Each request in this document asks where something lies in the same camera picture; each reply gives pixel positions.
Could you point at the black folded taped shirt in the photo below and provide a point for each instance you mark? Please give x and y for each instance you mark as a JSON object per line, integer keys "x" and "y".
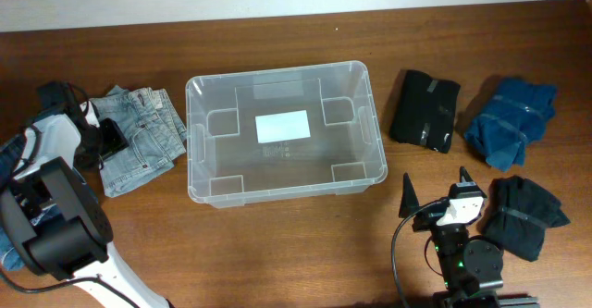
{"x": 425, "y": 113}

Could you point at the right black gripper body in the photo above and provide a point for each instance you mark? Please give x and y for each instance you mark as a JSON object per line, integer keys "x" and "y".
{"x": 425, "y": 219}

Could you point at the clear plastic storage bin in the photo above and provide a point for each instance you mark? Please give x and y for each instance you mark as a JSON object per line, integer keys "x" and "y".
{"x": 228, "y": 167}

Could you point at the blue folded taped shirt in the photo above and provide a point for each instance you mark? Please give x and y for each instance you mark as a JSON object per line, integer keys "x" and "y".
{"x": 515, "y": 116}

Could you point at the dark blue jeans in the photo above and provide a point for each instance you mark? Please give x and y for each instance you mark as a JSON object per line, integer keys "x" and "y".
{"x": 11, "y": 151}

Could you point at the light blue jeans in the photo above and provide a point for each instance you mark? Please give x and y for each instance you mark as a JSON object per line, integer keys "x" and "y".
{"x": 154, "y": 132}

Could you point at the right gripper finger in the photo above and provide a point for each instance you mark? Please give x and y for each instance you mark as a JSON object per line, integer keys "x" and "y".
{"x": 464, "y": 175}
{"x": 409, "y": 201}

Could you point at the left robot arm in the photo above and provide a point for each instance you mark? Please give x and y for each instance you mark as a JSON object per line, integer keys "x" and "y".
{"x": 51, "y": 221}

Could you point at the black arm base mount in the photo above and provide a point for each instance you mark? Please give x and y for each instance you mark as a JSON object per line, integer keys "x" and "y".
{"x": 486, "y": 300}

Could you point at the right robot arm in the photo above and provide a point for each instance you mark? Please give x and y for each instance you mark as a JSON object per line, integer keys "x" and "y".
{"x": 470, "y": 266}

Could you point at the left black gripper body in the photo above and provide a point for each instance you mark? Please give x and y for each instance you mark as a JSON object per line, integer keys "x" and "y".
{"x": 102, "y": 141}

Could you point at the dark grey folded taped shirt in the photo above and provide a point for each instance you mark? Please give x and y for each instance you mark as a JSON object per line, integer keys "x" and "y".
{"x": 520, "y": 213}

